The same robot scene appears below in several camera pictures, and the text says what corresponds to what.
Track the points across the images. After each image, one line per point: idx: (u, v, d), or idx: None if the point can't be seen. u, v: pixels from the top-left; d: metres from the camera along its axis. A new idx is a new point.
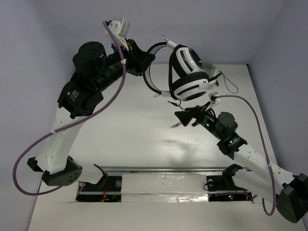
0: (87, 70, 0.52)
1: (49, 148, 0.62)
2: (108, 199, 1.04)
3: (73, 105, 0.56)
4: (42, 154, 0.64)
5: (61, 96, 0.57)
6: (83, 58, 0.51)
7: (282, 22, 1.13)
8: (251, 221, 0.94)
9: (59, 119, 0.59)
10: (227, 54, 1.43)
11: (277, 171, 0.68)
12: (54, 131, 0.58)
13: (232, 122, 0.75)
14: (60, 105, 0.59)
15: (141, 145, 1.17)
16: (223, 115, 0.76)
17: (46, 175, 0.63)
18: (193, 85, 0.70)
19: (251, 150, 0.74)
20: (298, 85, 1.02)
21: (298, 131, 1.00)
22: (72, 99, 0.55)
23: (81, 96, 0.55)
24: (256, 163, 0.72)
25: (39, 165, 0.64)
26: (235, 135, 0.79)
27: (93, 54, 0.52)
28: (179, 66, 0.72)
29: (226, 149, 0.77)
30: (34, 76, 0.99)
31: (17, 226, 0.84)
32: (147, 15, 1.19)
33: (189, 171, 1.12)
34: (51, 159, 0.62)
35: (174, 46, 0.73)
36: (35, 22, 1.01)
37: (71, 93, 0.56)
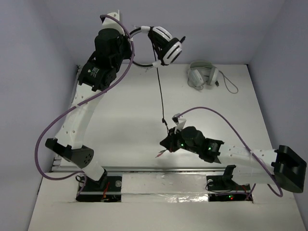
0: (106, 49, 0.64)
1: (70, 123, 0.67)
2: (108, 200, 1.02)
3: (95, 80, 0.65)
4: (62, 130, 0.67)
5: (83, 73, 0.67)
6: (104, 38, 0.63)
7: (282, 22, 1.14)
8: (251, 221, 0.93)
9: (81, 94, 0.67)
10: (227, 54, 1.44)
11: (260, 153, 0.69)
12: (77, 104, 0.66)
13: (195, 132, 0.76)
14: (81, 82, 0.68)
15: (141, 144, 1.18)
16: (185, 131, 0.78)
17: (69, 149, 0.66)
18: (176, 46, 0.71)
19: (230, 147, 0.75)
20: (297, 85, 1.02)
21: (298, 131, 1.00)
22: (93, 75, 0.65)
23: (102, 72, 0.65)
24: (239, 156, 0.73)
25: (59, 141, 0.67)
26: (211, 141, 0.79)
27: (111, 34, 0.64)
28: (158, 38, 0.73)
29: (211, 157, 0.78)
30: (35, 75, 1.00)
31: (17, 226, 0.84)
32: (147, 15, 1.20)
33: (188, 171, 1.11)
34: (72, 133, 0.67)
35: (148, 29, 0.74)
36: (36, 23, 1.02)
37: (92, 69, 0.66)
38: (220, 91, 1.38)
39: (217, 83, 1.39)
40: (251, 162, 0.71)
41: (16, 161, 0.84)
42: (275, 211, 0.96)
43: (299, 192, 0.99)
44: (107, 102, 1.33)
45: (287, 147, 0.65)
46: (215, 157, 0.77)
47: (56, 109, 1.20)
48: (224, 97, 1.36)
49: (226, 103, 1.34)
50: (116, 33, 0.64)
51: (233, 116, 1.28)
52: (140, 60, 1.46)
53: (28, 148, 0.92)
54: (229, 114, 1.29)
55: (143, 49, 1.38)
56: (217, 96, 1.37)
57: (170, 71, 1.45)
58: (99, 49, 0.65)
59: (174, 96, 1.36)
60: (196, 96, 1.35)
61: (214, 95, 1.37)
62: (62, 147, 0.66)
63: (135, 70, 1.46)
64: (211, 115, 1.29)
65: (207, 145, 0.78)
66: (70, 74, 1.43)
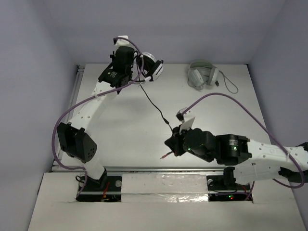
0: (125, 59, 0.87)
1: (86, 110, 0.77)
2: (108, 199, 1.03)
3: (113, 80, 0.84)
4: (77, 116, 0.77)
5: (103, 75, 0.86)
6: (124, 51, 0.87)
7: (282, 22, 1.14)
8: (251, 222, 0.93)
9: (100, 88, 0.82)
10: (226, 54, 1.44)
11: (293, 153, 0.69)
12: (96, 95, 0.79)
13: (202, 135, 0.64)
14: (100, 80, 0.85)
15: (141, 144, 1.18)
16: (191, 138, 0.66)
17: (82, 131, 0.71)
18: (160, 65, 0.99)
19: (260, 146, 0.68)
20: (297, 85, 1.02)
21: (298, 131, 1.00)
22: (112, 76, 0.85)
23: (119, 75, 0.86)
24: (274, 157, 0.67)
25: (74, 124, 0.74)
26: (227, 138, 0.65)
27: (128, 49, 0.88)
28: (147, 59, 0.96)
29: (234, 159, 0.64)
30: (35, 75, 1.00)
31: (17, 226, 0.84)
32: (146, 15, 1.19)
33: (188, 171, 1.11)
34: (87, 118, 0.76)
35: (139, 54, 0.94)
36: (36, 23, 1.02)
37: (112, 72, 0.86)
38: (220, 91, 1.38)
39: (217, 83, 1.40)
40: (285, 163, 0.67)
41: (16, 160, 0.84)
42: (275, 211, 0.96)
43: (298, 192, 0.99)
44: None
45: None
46: (238, 156, 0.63)
47: (56, 109, 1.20)
48: (225, 97, 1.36)
49: (226, 103, 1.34)
50: (133, 49, 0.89)
51: (233, 116, 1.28)
52: None
53: (28, 147, 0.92)
54: (229, 114, 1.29)
55: (143, 49, 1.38)
56: (217, 96, 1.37)
57: (170, 71, 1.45)
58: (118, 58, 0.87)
59: (174, 96, 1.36)
60: (196, 96, 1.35)
61: (214, 95, 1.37)
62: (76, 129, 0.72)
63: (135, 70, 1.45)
64: (211, 115, 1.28)
65: (225, 146, 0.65)
66: (70, 74, 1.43)
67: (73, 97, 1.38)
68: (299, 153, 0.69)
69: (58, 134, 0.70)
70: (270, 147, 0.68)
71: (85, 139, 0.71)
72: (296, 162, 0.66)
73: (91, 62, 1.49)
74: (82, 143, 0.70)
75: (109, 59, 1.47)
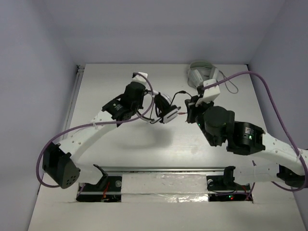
0: (135, 96, 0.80)
1: (79, 135, 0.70)
2: (108, 200, 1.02)
3: (117, 112, 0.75)
4: (68, 139, 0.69)
5: (108, 105, 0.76)
6: (134, 87, 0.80)
7: (283, 22, 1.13)
8: (250, 221, 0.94)
9: (100, 117, 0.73)
10: (227, 54, 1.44)
11: (303, 155, 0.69)
12: (95, 123, 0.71)
13: (227, 116, 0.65)
14: (104, 109, 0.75)
15: (142, 144, 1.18)
16: (211, 116, 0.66)
17: (68, 156, 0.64)
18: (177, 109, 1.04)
19: (273, 141, 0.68)
20: (298, 85, 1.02)
21: (298, 131, 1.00)
22: (117, 109, 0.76)
23: (124, 109, 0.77)
24: (286, 154, 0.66)
25: (62, 147, 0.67)
26: (243, 126, 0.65)
27: (139, 86, 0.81)
28: (164, 103, 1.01)
29: (245, 147, 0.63)
30: (35, 74, 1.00)
31: (17, 225, 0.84)
32: (146, 15, 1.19)
33: (188, 171, 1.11)
34: (78, 144, 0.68)
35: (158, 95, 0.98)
36: (36, 23, 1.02)
37: (117, 105, 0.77)
38: (220, 91, 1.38)
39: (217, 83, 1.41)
40: (295, 164, 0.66)
41: (16, 160, 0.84)
42: (275, 211, 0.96)
43: (298, 192, 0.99)
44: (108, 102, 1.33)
45: None
46: (251, 146, 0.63)
47: (56, 109, 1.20)
48: (225, 97, 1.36)
49: (226, 103, 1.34)
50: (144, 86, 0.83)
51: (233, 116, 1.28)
52: (140, 60, 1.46)
53: (27, 147, 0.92)
54: None
55: (143, 49, 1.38)
56: (217, 96, 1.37)
57: (170, 71, 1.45)
58: (128, 93, 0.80)
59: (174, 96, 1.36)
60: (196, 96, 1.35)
61: None
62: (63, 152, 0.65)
63: (135, 70, 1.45)
64: None
65: (239, 134, 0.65)
66: (70, 74, 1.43)
67: (73, 97, 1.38)
68: None
69: (46, 152, 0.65)
70: (282, 145, 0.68)
71: (69, 165, 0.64)
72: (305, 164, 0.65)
73: (90, 62, 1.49)
74: (65, 168, 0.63)
75: (109, 59, 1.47)
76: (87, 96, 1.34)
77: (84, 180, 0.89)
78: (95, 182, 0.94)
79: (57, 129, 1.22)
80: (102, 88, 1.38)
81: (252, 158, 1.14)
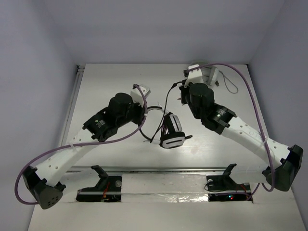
0: (116, 109, 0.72)
1: (57, 159, 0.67)
2: (108, 200, 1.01)
3: (98, 130, 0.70)
4: (45, 162, 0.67)
5: (90, 121, 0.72)
6: (116, 100, 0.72)
7: (283, 21, 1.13)
8: (250, 221, 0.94)
9: (80, 136, 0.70)
10: (227, 54, 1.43)
11: (272, 145, 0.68)
12: (72, 144, 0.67)
13: (206, 91, 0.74)
14: (85, 126, 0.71)
15: (141, 144, 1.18)
16: (194, 89, 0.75)
17: (43, 183, 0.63)
18: (177, 138, 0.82)
19: (242, 125, 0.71)
20: (298, 85, 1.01)
21: (299, 131, 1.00)
22: (98, 126, 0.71)
23: (106, 126, 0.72)
24: (250, 138, 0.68)
25: (38, 172, 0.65)
26: (219, 108, 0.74)
27: (125, 100, 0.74)
28: (169, 125, 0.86)
29: (213, 123, 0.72)
30: (34, 75, 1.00)
31: (17, 225, 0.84)
32: (146, 14, 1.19)
33: (188, 171, 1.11)
34: (55, 169, 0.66)
35: (167, 114, 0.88)
36: (35, 22, 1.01)
37: (100, 121, 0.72)
38: (220, 91, 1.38)
39: (217, 83, 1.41)
40: (259, 148, 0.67)
41: (16, 160, 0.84)
42: (274, 211, 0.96)
43: (298, 192, 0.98)
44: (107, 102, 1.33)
45: (300, 148, 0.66)
46: (218, 123, 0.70)
47: (56, 109, 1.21)
48: (225, 97, 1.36)
49: (226, 103, 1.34)
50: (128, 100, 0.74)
51: None
52: (140, 59, 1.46)
53: (27, 147, 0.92)
54: None
55: (143, 48, 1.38)
56: (217, 96, 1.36)
57: (170, 71, 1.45)
58: (111, 108, 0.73)
59: (174, 96, 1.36)
60: None
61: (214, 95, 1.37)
62: (38, 179, 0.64)
63: (135, 70, 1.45)
64: None
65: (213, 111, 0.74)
66: (70, 74, 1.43)
67: (73, 97, 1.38)
68: (280, 149, 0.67)
69: (23, 178, 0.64)
70: (250, 129, 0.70)
71: (44, 192, 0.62)
72: (268, 149, 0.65)
73: (90, 61, 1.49)
74: (40, 196, 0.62)
75: (109, 59, 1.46)
76: (87, 96, 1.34)
77: (82, 187, 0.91)
78: (93, 185, 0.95)
79: (57, 128, 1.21)
80: (102, 89, 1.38)
81: (253, 158, 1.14)
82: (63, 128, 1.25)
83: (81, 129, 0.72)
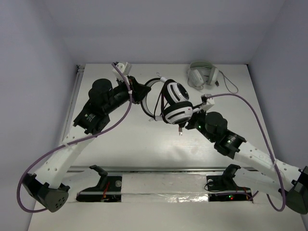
0: (99, 100, 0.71)
1: (55, 161, 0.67)
2: (108, 199, 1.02)
3: (90, 124, 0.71)
4: (43, 166, 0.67)
5: (78, 117, 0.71)
6: (96, 92, 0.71)
7: (283, 22, 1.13)
8: (250, 221, 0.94)
9: (72, 134, 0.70)
10: (227, 54, 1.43)
11: (283, 167, 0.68)
12: (66, 144, 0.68)
13: (220, 120, 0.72)
14: (75, 123, 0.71)
15: (141, 144, 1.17)
16: (209, 116, 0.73)
17: (45, 187, 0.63)
18: (179, 111, 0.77)
19: (252, 148, 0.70)
20: (298, 86, 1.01)
21: (299, 132, 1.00)
22: (89, 121, 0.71)
23: (97, 119, 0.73)
24: (260, 161, 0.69)
25: (39, 178, 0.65)
26: (231, 133, 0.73)
27: (103, 88, 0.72)
28: (169, 96, 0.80)
29: (225, 150, 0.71)
30: (35, 75, 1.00)
31: (17, 225, 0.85)
32: (146, 15, 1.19)
33: (188, 171, 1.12)
34: (55, 171, 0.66)
35: (165, 83, 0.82)
36: (35, 23, 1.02)
37: (89, 115, 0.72)
38: (220, 91, 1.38)
39: (217, 83, 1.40)
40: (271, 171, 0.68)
41: (16, 161, 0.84)
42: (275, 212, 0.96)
43: None
44: None
45: None
46: (230, 149, 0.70)
47: (56, 109, 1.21)
48: (225, 98, 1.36)
49: (225, 102, 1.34)
50: (108, 86, 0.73)
51: (233, 116, 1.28)
52: (139, 59, 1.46)
53: (27, 147, 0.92)
54: (229, 114, 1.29)
55: (143, 48, 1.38)
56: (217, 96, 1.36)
57: (170, 71, 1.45)
58: (94, 100, 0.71)
59: None
60: (197, 96, 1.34)
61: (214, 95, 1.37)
62: (40, 185, 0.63)
63: (135, 70, 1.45)
64: None
65: (225, 137, 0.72)
66: (70, 74, 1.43)
67: (73, 96, 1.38)
68: (291, 170, 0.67)
69: (24, 187, 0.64)
70: (260, 152, 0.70)
71: (48, 196, 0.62)
72: (279, 173, 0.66)
73: (90, 61, 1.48)
74: (45, 200, 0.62)
75: (109, 59, 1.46)
76: (87, 96, 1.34)
77: (84, 187, 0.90)
78: (94, 184, 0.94)
79: (57, 128, 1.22)
80: None
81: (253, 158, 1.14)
82: (63, 128, 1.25)
83: (71, 125, 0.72)
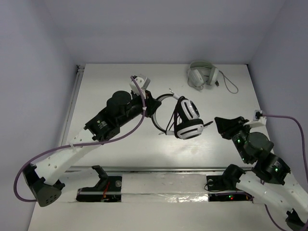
0: (115, 111, 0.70)
1: (57, 158, 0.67)
2: (108, 200, 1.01)
3: (99, 131, 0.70)
4: (45, 160, 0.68)
5: (91, 121, 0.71)
6: (114, 103, 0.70)
7: (283, 21, 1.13)
8: (250, 222, 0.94)
9: (80, 136, 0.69)
10: (227, 54, 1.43)
11: None
12: (71, 145, 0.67)
13: (265, 143, 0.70)
14: (86, 126, 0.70)
15: (142, 145, 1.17)
16: (253, 138, 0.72)
17: (41, 182, 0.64)
18: (192, 128, 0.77)
19: (295, 184, 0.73)
20: (298, 86, 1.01)
21: (300, 132, 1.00)
22: (100, 127, 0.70)
23: (108, 128, 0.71)
24: (298, 198, 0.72)
25: (38, 171, 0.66)
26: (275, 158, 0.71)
27: (121, 101, 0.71)
28: (183, 113, 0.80)
29: (266, 174, 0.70)
30: (34, 75, 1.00)
31: (17, 225, 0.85)
32: (146, 15, 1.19)
33: (188, 171, 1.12)
34: (54, 168, 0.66)
35: (179, 99, 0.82)
36: (35, 23, 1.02)
37: (101, 122, 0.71)
38: (220, 91, 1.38)
39: (217, 83, 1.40)
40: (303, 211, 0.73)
41: (16, 161, 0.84)
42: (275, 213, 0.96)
43: None
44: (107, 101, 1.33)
45: None
46: (273, 176, 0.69)
47: (56, 109, 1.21)
48: (225, 97, 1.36)
49: (225, 102, 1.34)
50: (126, 99, 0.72)
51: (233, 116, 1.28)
52: (139, 59, 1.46)
53: (27, 148, 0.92)
54: (229, 114, 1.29)
55: (143, 48, 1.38)
56: (216, 96, 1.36)
57: (170, 71, 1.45)
58: (110, 109, 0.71)
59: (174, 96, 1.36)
60: (197, 96, 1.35)
61: (214, 94, 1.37)
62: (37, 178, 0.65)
63: (135, 70, 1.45)
64: (211, 115, 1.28)
65: (268, 162, 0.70)
66: (70, 74, 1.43)
67: (73, 96, 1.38)
68: None
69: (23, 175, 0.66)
70: (300, 189, 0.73)
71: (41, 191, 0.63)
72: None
73: (90, 61, 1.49)
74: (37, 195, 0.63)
75: (109, 59, 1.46)
76: (87, 96, 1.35)
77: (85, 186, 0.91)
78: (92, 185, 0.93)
79: (57, 128, 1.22)
80: (102, 89, 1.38)
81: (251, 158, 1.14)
82: (63, 128, 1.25)
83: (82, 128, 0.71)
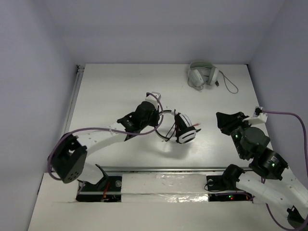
0: (144, 115, 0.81)
1: (96, 135, 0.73)
2: (108, 199, 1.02)
3: (128, 127, 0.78)
4: (85, 135, 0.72)
5: (121, 120, 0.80)
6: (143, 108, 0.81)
7: (282, 22, 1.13)
8: (250, 222, 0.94)
9: (115, 125, 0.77)
10: (227, 54, 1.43)
11: None
12: (111, 129, 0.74)
13: (262, 137, 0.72)
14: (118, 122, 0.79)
15: (142, 145, 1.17)
16: (251, 133, 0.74)
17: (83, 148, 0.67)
18: (191, 131, 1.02)
19: (293, 178, 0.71)
20: (298, 86, 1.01)
21: (299, 132, 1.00)
22: (129, 124, 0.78)
23: (134, 128, 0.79)
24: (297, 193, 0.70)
25: (80, 140, 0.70)
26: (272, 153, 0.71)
27: (149, 107, 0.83)
28: (182, 122, 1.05)
29: (263, 171, 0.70)
30: (34, 75, 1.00)
31: (17, 225, 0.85)
32: (146, 15, 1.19)
33: (188, 171, 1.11)
34: (94, 142, 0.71)
35: (177, 113, 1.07)
36: (35, 23, 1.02)
37: (129, 121, 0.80)
38: (220, 91, 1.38)
39: (217, 83, 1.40)
40: (303, 207, 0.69)
41: (16, 160, 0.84)
42: (275, 212, 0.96)
43: None
44: (106, 101, 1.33)
45: None
46: (270, 171, 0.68)
47: (56, 109, 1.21)
48: (225, 98, 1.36)
49: (225, 102, 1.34)
50: (152, 107, 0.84)
51: None
52: (139, 59, 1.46)
53: (27, 147, 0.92)
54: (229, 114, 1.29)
55: (143, 48, 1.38)
56: (216, 96, 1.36)
57: (169, 71, 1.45)
58: (138, 113, 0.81)
59: (174, 96, 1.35)
60: (197, 96, 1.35)
61: (214, 94, 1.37)
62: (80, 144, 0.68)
63: (135, 70, 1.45)
64: (211, 115, 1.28)
65: (265, 158, 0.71)
66: (70, 74, 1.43)
67: (73, 97, 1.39)
68: None
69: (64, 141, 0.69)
70: (298, 185, 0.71)
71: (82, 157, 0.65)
72: None
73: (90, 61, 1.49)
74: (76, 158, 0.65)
75: (109, 59, 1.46)
76: (87, 96, 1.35)
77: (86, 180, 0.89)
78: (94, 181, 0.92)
79: (57, 128, 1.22)
80: (102, 89, 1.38)
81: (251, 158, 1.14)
82: (63, 128, 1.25)
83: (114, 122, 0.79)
